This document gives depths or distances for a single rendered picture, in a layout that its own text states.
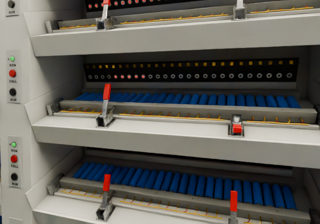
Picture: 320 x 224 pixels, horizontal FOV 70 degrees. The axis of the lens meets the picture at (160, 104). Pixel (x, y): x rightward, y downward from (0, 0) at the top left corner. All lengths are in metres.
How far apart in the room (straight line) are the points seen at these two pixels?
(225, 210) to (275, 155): 0.17
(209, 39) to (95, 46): 0.23
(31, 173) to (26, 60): 0.26
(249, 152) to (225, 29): 0.22
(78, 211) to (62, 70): 0.36
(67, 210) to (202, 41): 0.47
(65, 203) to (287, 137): 0.50
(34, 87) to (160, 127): 0.31
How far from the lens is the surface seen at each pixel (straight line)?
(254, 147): 0.43
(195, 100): 0.52
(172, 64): 0.58
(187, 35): 0.44
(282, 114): 0.48
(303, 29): 0.44
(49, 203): 0.65
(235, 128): 0.36
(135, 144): 0.47
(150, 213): 0.55
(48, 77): 0.64
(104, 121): 0.48
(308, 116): 0.49
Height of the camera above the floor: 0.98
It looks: 3 degrees down
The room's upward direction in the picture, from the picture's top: 1 degrees clockwise
